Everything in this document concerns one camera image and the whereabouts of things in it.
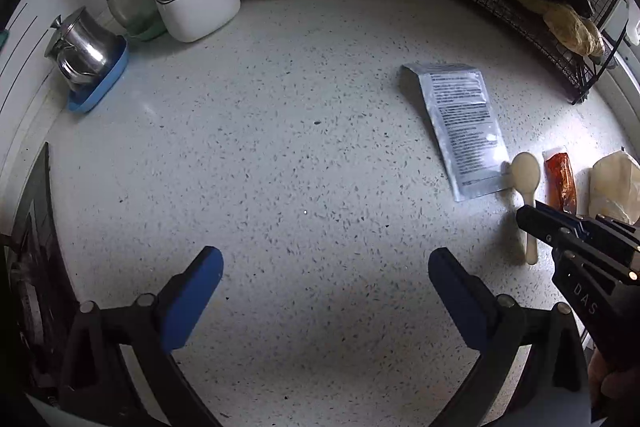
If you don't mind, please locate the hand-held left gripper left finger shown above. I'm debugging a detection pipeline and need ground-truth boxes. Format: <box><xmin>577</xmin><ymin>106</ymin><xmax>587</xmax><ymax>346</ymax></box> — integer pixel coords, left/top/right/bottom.
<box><xmin>57</xmin><ymin>246</ymin><xmax>225</xmax><ymax>427</ymax></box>

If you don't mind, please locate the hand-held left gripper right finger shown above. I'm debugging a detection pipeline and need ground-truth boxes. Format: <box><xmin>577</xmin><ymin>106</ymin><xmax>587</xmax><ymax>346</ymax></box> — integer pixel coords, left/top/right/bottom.
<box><xmin>428</xmin><ymin>248</ymin><xmax>594</xmax><ymax>427</ymax></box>

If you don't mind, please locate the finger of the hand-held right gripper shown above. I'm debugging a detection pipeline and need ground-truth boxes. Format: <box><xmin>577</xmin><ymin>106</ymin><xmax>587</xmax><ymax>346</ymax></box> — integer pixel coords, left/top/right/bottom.
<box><xmin>582</xmin><ymin>215</ymin><xmax>640</xmax><ymax>283</ymax></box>
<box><xmin>515</xmin><ymin>202</ymin><xmax>587</xmax><ymax>250</ymax></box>

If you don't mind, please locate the beige plastic spoon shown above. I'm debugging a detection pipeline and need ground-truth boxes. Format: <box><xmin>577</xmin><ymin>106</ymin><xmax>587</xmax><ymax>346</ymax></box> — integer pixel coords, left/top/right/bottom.
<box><xmin>510</xmin><ymin>152</ymin><xmax>542</xmax><ymax>266</ymax></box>

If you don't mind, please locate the person's right hand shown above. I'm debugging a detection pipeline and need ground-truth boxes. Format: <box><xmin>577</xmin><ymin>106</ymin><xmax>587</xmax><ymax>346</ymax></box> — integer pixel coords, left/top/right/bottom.
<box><xmin>587</xmin><ymin>349</ymin><xmax>640</xmax><ymax>424</ymax></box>

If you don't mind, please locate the red sauce sachet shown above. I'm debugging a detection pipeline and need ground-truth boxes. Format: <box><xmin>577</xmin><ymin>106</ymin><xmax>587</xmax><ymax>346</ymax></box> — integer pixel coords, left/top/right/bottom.
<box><xmin>542</xmin><ymin>148</ymin><xmax>579</xmax><ymax>214</ymax></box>

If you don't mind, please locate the crumpled white plastic wrapper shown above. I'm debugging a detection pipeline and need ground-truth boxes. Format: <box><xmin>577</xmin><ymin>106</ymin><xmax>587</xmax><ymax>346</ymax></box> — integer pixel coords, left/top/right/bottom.
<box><xmin>587</xmin><ymin>151</ymin><xmax>640</xmax><ymax>226</ymax></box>

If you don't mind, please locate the silver printed packet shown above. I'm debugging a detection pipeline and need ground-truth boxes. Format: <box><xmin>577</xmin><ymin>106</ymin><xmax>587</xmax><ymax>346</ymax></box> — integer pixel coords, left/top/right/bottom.
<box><xmin>399</xmin><ymin>63</ymin><xmax>511</xmax><ymax>203</ymax></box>

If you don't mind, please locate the black gas stove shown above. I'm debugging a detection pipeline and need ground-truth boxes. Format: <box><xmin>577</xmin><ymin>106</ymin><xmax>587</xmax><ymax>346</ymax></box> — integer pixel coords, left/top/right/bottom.
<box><xmin>0</xmin><ymin>142</ymin><xmax>97</xmax><ymax>404</ymax></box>

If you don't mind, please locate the tan loofah sponge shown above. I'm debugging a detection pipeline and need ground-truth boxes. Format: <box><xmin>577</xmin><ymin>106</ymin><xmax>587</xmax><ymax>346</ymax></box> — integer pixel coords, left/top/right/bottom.
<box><xmin>509</xmin><ymin>0</ymin><xmax>606</xmax><ymax>58</ymax></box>

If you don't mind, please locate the blue plastic tray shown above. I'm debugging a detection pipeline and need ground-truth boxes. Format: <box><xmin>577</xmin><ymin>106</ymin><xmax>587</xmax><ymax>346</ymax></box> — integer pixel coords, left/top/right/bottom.
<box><xmin>67</xmin><ymin>36</ymin><xmax>130</xmax><ymax>114</ymax></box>

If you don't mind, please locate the green plastic tray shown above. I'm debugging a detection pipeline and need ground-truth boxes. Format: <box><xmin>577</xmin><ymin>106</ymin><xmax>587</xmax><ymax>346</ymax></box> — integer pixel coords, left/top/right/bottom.
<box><xmin>124</xmin><ymin>19</ymin><xmax>169</xmax><ymax>43</ymax></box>

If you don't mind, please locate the stainless steel pot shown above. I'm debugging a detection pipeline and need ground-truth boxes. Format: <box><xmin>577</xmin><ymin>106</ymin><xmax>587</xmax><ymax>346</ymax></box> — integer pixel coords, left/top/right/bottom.
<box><xmin>44</xmin><ymin>6</ymin><xmax>122</xmax><ymax>86</ymax></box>

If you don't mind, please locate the white lidded ceramic jar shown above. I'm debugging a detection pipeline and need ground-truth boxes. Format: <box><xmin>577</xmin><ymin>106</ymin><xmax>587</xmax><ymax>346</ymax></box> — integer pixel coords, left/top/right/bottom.
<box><xmin>146</xmin><ymin>0</ymin><xmax>242</xmax><ymax>44</ymax></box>

